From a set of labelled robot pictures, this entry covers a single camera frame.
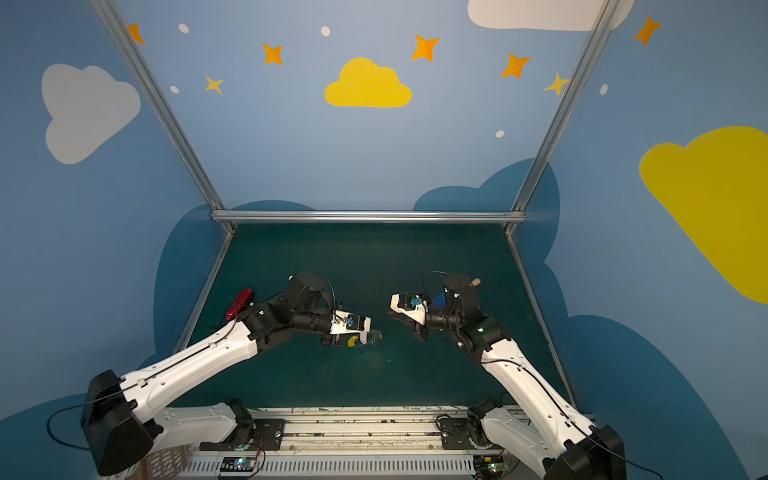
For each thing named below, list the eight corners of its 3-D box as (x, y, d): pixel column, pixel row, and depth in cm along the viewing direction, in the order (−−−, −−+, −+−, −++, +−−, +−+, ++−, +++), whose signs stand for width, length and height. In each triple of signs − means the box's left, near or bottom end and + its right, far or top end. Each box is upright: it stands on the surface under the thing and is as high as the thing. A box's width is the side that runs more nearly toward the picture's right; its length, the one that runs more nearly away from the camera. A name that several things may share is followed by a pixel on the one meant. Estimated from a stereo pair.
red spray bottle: (225, 319, 95) (222, 316, 93) (246, 289, 102) (243, 286, 100) (235, 322, 94) (232, 319, 92) (255, 292, 102) (253, 288, 100)
